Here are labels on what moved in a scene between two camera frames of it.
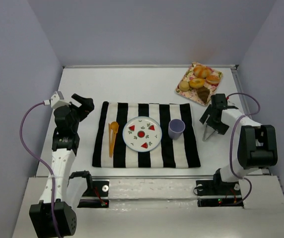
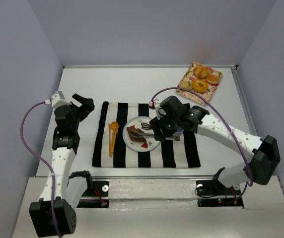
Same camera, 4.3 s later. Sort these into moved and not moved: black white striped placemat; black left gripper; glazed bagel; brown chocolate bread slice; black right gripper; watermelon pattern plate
Moved: brown chocolate bread slice; black right gripper
Not moved: black left gripper; black white striped placemat; watermelon pattern plate; glazed bagel
